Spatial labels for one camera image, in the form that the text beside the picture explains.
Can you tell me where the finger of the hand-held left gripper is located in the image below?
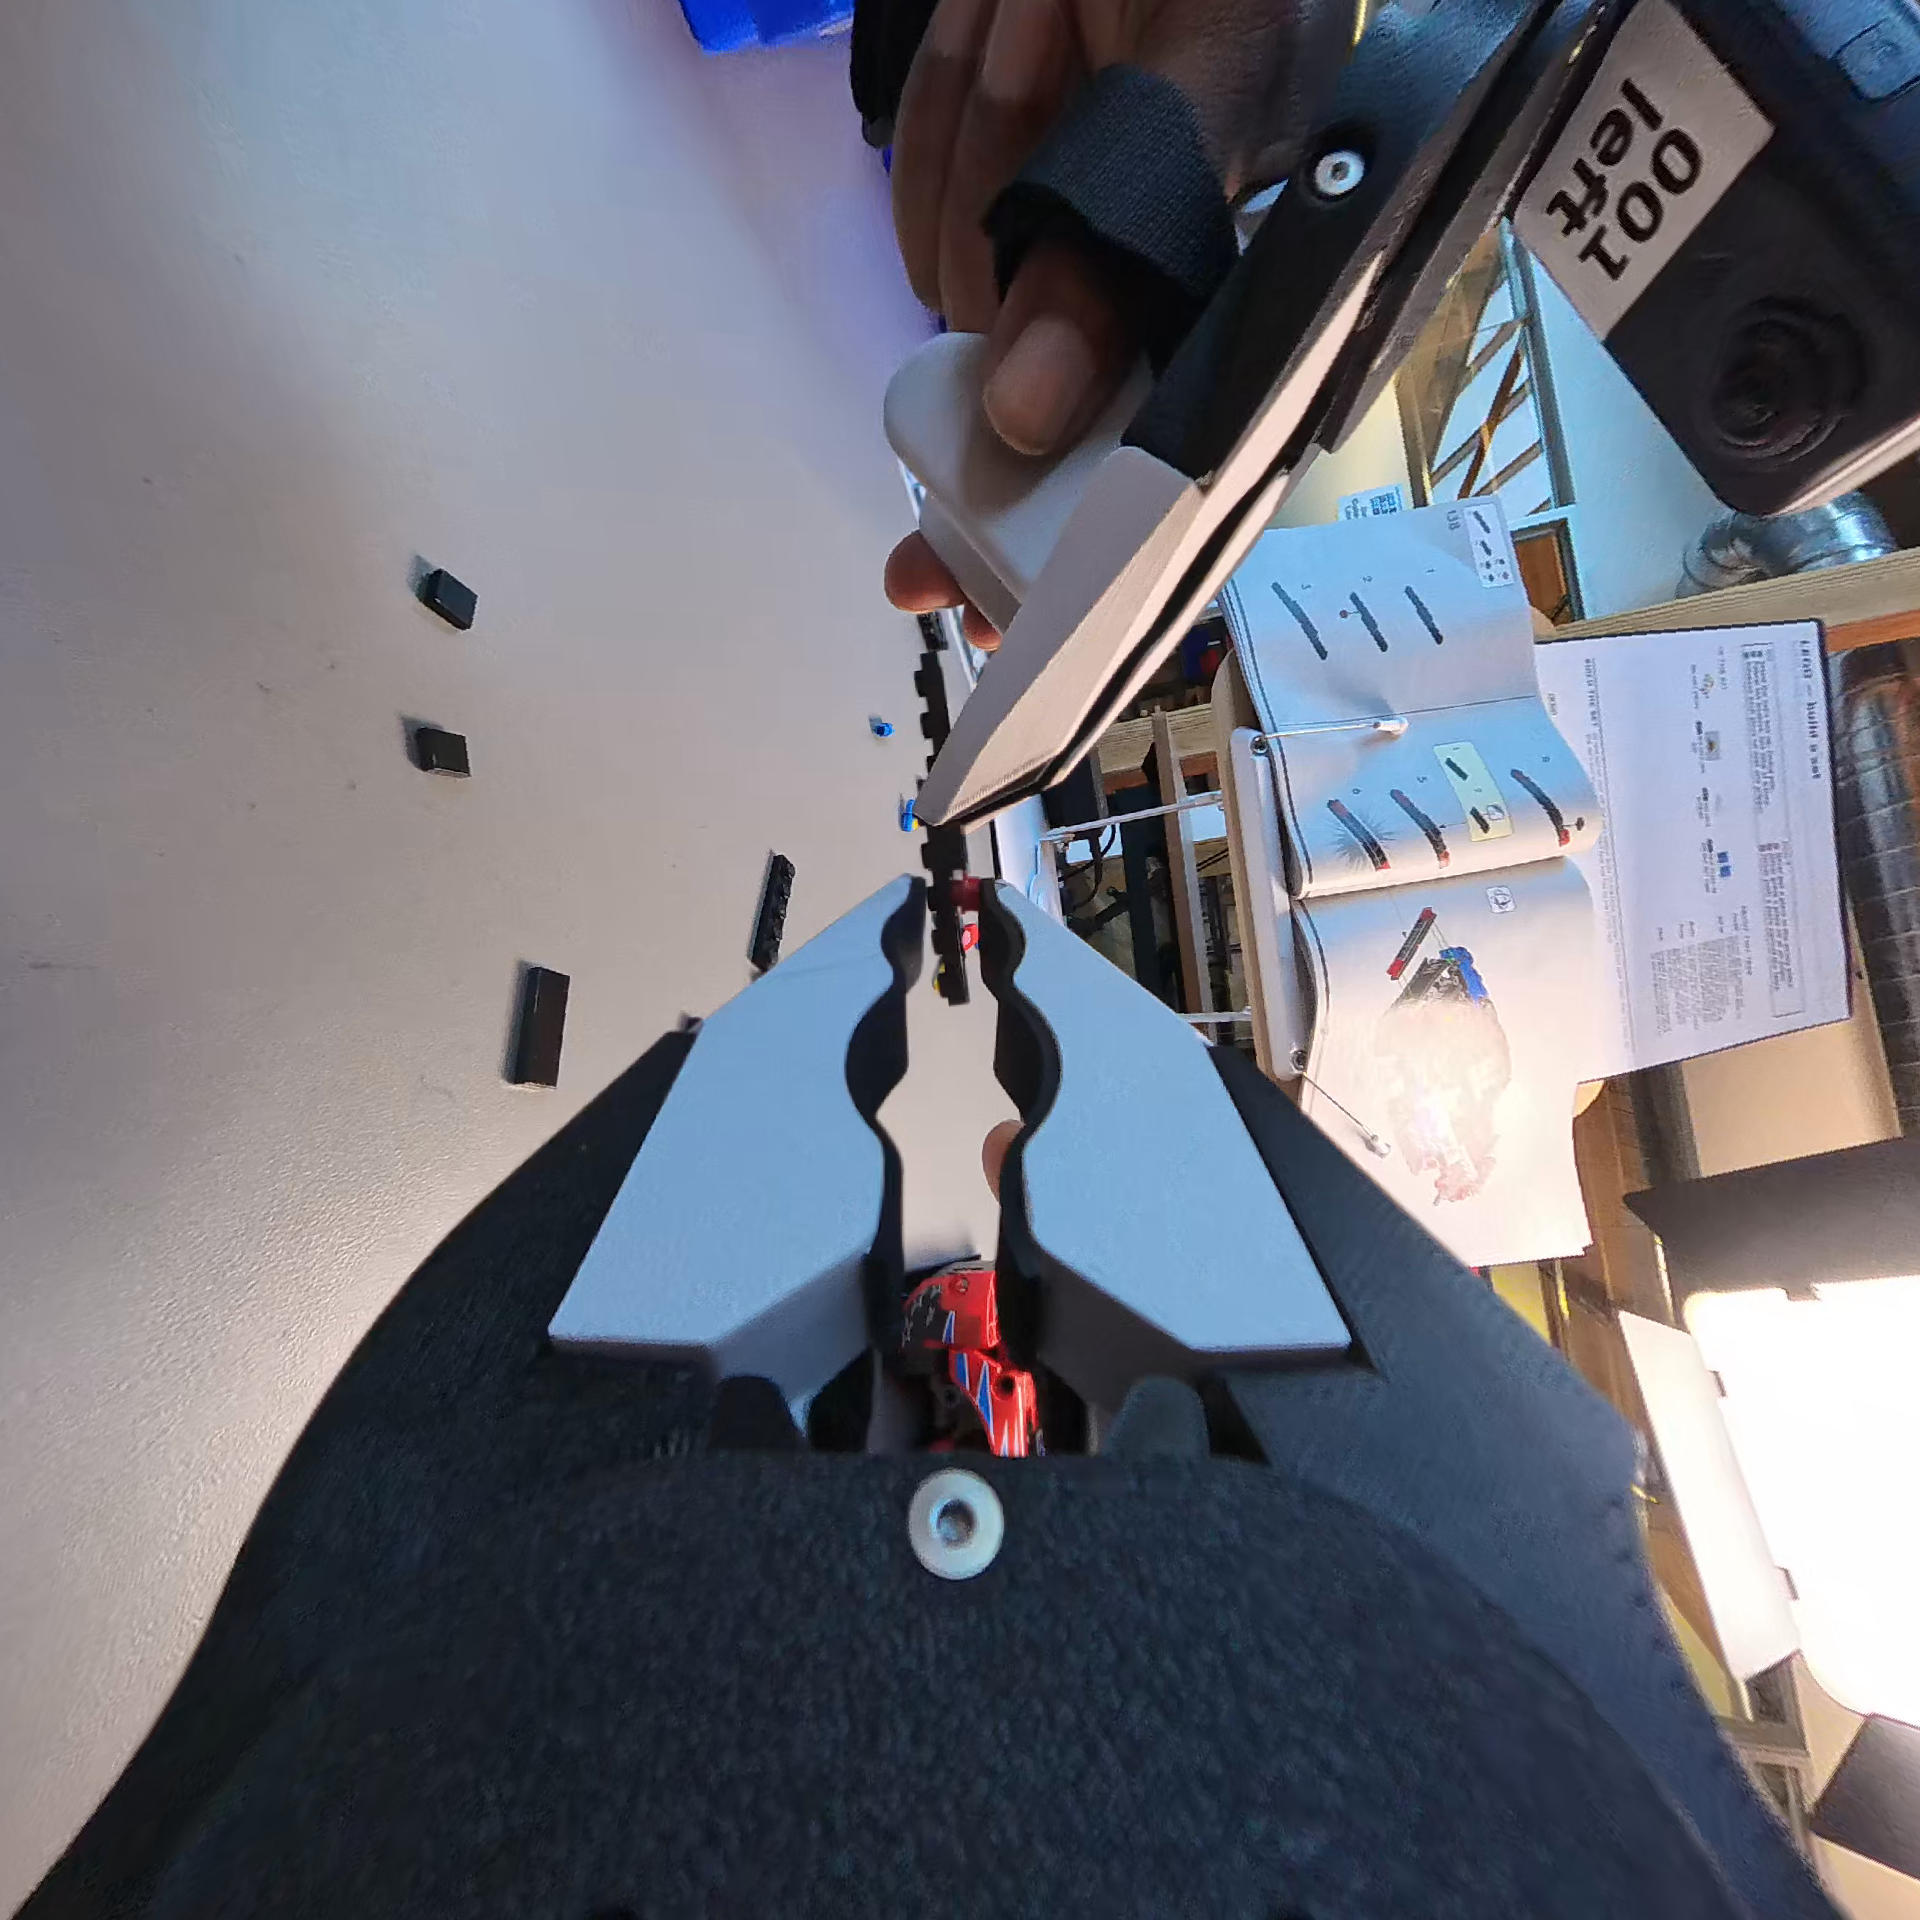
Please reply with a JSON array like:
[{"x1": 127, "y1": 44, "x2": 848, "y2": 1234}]
[{"x1": 911, "y1": 446, "x2": 1332, "y2": 832}]

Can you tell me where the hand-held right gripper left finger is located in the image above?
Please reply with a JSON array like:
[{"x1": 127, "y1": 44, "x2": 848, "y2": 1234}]
[{"x1": 546, "y1": 874, "x2": 930, "y2": 1451}]

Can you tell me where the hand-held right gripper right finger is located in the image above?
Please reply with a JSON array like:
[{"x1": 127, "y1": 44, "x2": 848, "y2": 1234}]
[{"x1": 980, "y1": 882, "x2": 1352, "y2": 1451}]

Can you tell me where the black smooth lego tile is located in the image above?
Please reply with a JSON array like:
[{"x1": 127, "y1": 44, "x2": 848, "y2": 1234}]
[{"x1": 509, "y1": 961, "x2": 580, "y2": 1087}]

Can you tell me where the lego instruction booklet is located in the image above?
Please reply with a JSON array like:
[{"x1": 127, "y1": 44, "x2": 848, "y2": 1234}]
[{"x1": 1218, "y1": 502, "x2": 1607, "y2": 1270}]

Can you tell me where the blue bin with pieces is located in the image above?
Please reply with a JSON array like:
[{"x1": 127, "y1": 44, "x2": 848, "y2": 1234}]
[{"x1": 670, "y1": 0, "x2": 861, "y2": 52}]

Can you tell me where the partly built lego car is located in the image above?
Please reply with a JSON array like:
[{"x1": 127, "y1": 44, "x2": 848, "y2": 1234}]
[{"x1": 898, "y1": 1267, "x2": 1053, "y2": 1458}]

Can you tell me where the person's left hand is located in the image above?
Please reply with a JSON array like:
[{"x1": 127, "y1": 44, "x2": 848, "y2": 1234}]
[{"x1": 885, "y1": 0, "x2": 1324, "y2": 652}]

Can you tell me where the printed paper sheet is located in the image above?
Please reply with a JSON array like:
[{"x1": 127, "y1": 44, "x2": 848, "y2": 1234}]
[{"x1": 1533, "y1": 616, "x2": 1855, "y2": 1083}]

